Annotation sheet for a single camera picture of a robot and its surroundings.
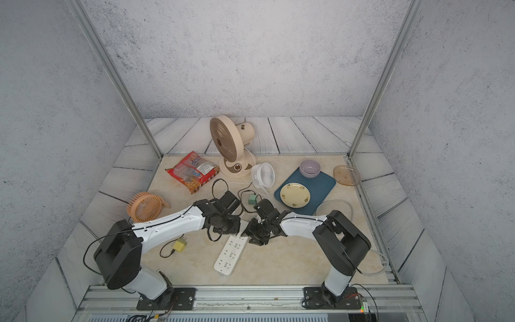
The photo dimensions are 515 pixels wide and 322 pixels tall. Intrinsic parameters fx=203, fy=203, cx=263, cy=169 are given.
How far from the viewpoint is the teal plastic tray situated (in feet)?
3.26

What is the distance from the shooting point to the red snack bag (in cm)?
105

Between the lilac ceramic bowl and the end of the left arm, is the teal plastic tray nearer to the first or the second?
the lilac ceramic bowl
